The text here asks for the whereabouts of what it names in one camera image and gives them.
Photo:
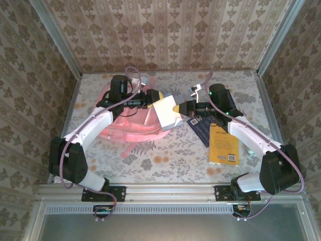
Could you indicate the silver grey notebook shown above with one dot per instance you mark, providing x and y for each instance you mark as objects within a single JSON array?
[{"x": 165, "y": 113}]

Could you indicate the pink school backpack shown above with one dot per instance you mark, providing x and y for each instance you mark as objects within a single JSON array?
[{"x": 130, "y": 123}]

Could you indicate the plain dark blue book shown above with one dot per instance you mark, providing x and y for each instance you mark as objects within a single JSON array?
[{"x": 200, "y": 130}]

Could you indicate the yellow book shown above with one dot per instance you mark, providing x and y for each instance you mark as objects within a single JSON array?
[{"x": 223, "y": 148}]

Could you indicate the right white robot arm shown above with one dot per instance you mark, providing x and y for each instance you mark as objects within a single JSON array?
[{"x": 250, "y": 135}]

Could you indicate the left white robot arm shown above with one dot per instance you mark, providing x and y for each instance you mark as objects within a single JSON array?
[{"x": 90, "y": 125}]

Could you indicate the floral table cover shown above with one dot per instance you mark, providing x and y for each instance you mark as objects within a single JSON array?
[{"x": 150, "y": 175}]

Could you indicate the aluminium base beam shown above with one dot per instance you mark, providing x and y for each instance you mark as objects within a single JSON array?
[{"x": 170, "y": 192}]

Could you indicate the small control board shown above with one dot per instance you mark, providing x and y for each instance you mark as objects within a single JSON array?
[
  {"x": 102, "y": 211},
  {"x": 241, "y": 211}
]

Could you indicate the grey metal panel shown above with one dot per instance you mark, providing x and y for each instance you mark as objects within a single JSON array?
[{"x": 163, "y": 228}]

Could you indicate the aluminium table side rail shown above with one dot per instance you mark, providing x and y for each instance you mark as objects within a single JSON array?
[
  {"x": 270, "y": 113},
  {"x": 65, "y": 125}
]

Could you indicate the aluminium frame post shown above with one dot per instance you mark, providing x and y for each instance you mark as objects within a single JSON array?
[
  {"x": 60, "y": 42},
  {"x": 279, "y": 37}
]

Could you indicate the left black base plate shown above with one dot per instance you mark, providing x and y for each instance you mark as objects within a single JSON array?
[{"x": 118, "y": 193}]

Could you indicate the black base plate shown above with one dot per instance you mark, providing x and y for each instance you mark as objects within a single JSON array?
[
  {"x": 118, "y": 193},
  {"x": 222, "y": 193}
]

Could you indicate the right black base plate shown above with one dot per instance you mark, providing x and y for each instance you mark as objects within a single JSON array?
[{"x": 222, "y": 193}]

